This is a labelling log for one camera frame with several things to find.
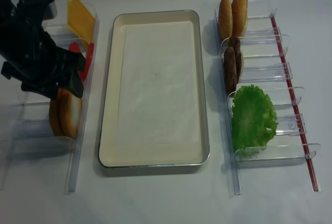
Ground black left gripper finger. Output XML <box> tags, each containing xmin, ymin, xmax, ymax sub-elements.
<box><xmin>38</xmin><ymin>69</ymin><xmax>84</xmax><ymax>100</ymax></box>
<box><xmin>57</xmin><ymin>47</ymin><xmax>86</xmax><ymax>72</ymax></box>

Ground rear brown meat patty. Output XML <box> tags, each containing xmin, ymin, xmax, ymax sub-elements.
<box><xmin>228</xmin><ymin>36</ymin><xmax>242</xmax><ymax>78</ymax></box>

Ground left sesame top bun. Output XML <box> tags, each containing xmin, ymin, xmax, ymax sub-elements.
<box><xmin>218</xmin><ymin>0</ymin><xmax>233</xmax><ymax>40</ymax></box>

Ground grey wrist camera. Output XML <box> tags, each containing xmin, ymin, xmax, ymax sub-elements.
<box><xmin>21</xmin><ymin>0</ymin><xmax>58</xmax><ymax>22</ymax></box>

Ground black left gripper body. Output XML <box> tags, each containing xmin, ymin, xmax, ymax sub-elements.
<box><xmin>1</xmin><ymin>28</ymin><xmax>68</xmax><ymax>94</ymax></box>

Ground left clear acrylic rack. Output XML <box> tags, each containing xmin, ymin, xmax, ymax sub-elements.
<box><xmin>1</xmin><ymin>3</ymin><xmax>100</xmax><ymax>194</ymax></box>

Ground front brown meat patty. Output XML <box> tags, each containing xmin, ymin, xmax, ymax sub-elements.
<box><xmin>224</xmin><ymin>47</ymin><xmax>238</xmax><ymax>95</ymax></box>

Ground bun slice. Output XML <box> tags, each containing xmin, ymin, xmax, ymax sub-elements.
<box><xmin>59</xmin><ymin>89</ymin><xmax>82</xmax><ymax>139</ymax></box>
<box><xmin>49</xmin><ymin>98</ymin><xmax>64</xmax><ymax>136</ymax></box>

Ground red tomato slice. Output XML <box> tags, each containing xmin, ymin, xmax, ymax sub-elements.
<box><xmin>78</xmin><ymin>43</ymin><xmax>94</xmax><ymax>81</ymax></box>
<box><xmin>68</xmin><ymin>41</ymin><xmax>81</xmax><ymax>53</ymax></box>

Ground green lettuce leaf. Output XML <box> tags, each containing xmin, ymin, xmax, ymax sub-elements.
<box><xmin>231</xmin><ymin>85</ymin><xmax>278</xmax><ymax>151</ymax></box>

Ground yellow cheese slices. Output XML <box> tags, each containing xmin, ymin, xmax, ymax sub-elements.
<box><xmin>67</xmin><ymin>0</ymin><xmax>95</xmax><ymax>47</ymax></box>

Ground cream metal tray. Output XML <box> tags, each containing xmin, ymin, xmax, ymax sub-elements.
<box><xmin>98</xmin><ymin>10</ymin><xmax>210</xmax><ymax>169</ymax></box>

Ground sesame bun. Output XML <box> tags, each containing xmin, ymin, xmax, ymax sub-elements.
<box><xmin>231</xmin><ymin>0</ymin><xmax>247</xmax><ymax>37</ymax></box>
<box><xmin>218</xmin><ymin>0</ymin><xmax>233</xmax><ymax>40</ymax></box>

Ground right red tomato slice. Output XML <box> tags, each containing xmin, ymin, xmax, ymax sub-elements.
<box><xmin>78</xmin><ymin>43</ymin><xmax>94</xmax><ymax>81</ymax></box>

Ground left red tomato slice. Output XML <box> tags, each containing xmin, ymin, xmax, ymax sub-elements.
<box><xmin>68</xmin><ymin>41</ymin><xmax>81</xmax><ymax>53</ymax></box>

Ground white paper tray liner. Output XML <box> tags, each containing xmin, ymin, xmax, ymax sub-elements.
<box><xmin>117</xmin><ymin>21</ymin><xmax>200</xmax><ymax>144</ymax></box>

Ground right sesame top bun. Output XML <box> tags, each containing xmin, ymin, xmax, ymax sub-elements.
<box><xmin>231</xmin><ymin>0</ymin><xmax>247</xmax><ymax>37</ymax></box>

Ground brown meat patty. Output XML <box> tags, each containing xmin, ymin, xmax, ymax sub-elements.
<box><xmin>224</xmin><ymin>47</ymin><xmax>238</xmax><ymax>95</ymax></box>
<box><xmin>228</xmin><ymin>36</ymin><xmax>242</xmax><ymax>78</ymax></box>

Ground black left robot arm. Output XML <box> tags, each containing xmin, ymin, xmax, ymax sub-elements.
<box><xmin>1</xmin><ymin>0</ymin><xmax>86</xmax><ymax>100</ymax></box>

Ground right clear acrylic rack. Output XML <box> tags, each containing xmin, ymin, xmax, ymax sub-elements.
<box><xmin>218</xmin><ymin>0</ymin><xmax>321</xmax><ymax>197</ymax></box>

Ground clear acrylic rack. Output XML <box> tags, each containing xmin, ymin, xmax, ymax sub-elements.
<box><xmin>218</xmin><ymin>0</ymin><xmax>321</xmax><ymax>197</ymax></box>
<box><xmin>1</xmin><ymin>3</ymin><xmax>100</xmax><ymax>194</ymax></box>

